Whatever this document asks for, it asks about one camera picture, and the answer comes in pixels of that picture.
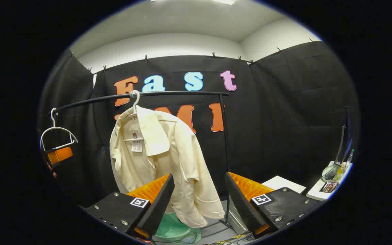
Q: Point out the glass bowl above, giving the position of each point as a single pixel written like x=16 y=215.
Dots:
x=328 y=173

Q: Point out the green bottle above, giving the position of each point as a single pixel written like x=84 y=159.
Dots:
x=351 y=156

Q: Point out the cream jacket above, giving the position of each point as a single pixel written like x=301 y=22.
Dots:
x=182 y=163

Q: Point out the white plastic clothes hanger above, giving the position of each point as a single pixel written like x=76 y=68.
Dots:
x=60 y=128
x=135 y=107

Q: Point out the yellow bottle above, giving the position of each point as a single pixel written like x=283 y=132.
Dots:
x=340 y=170

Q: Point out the green laundry hamper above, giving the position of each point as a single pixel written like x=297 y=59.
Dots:
x=172 y=228

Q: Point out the ceiling light panel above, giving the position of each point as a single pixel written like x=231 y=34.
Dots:
x=225 y=1

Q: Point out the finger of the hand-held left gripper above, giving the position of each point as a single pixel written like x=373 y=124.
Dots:
x=60 y=155

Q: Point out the black computer monitor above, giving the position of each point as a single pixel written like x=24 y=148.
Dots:
x=345 y=139

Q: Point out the small picture card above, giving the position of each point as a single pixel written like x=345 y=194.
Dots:
x=328 y=187

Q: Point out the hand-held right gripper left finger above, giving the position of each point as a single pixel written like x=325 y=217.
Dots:
x=160 y=200

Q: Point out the black backdrop cloth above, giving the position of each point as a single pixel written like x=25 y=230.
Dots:
x=284 y=119

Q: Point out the white side desk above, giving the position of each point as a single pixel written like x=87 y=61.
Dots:
x=318 y=194

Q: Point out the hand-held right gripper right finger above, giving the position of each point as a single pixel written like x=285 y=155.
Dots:
x=242 y=204

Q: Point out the black clothes rack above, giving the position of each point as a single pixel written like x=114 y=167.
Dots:
x=189 y=92

